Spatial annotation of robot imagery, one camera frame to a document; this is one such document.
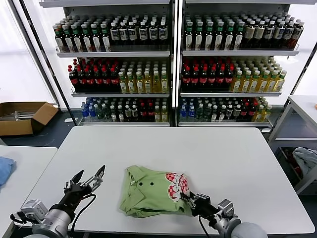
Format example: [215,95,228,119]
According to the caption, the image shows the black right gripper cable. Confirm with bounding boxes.
[198,215,211,238]

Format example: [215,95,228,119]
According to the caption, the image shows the dark bottle green cap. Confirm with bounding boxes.
[63,24,75,53]
[54,23,65,52]
[185,21,195,50]
[205,21,215,50]
[81,23,94,53]
[234,21,245,50]
[72,24,84,53]
[214,21,225,50]
[195,21,205,50]
[224,21,235,50]
[91,23,103,52]
[101,23,112,52]

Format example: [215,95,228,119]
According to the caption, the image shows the white metal shelf rack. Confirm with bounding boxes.
[39,0,178,127]
[177,0,302,128]

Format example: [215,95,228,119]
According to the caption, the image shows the black storage crate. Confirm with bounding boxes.
[276,147,304,188]

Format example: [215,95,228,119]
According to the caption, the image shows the brown cardboard box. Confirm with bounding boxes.
[0,101,60,136]

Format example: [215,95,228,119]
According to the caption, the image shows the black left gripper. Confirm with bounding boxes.
[55,164,106,214]

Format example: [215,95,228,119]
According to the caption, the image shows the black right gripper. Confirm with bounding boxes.
[180,192,220,219]

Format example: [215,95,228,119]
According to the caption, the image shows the dark bottle grey label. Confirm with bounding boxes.
[119,21,129,46]
[139,21,149,46]
[110,21,120,46]
[149,21,159,46]
[274,21,285,49]
[158,21,168,46]
[291,21,305,49]
[128,21,139,46]
[264,20,276,49]
[283,21,295,49]

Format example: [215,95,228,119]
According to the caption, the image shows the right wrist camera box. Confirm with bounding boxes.
[217,199,235,216]

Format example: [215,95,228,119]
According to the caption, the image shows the black window frame bar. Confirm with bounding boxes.
[11,0,79,126]
[269,47,317,131]

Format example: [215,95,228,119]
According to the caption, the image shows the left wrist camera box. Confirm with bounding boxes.
[21,199,49,219]

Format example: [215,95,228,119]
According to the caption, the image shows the green polo shirt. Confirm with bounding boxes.
[118,165,199,219]

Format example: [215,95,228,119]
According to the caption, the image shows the dark bottle beige label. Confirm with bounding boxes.
[244,20,256,49]
[255,20,266,49]

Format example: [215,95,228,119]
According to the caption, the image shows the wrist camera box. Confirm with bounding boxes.
[21,199,49,219]
[217,199,235,216]

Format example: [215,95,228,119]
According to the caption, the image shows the small cola bottle red cap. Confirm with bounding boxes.
[241,99,250,121]
[147,100,156,122]
[139,100,148,122]
[249,99,258,121]

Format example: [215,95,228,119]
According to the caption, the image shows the clear wrapped metal parts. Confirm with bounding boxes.
[0,110,38,122]

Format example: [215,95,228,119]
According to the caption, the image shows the blue folded cloth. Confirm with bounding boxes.
[0,155,17,190]

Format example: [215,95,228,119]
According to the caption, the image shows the white metal frame table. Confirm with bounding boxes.
[267,95,317,195]

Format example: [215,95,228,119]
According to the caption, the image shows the grey crumpled cloth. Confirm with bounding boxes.
[292,147,317,178]

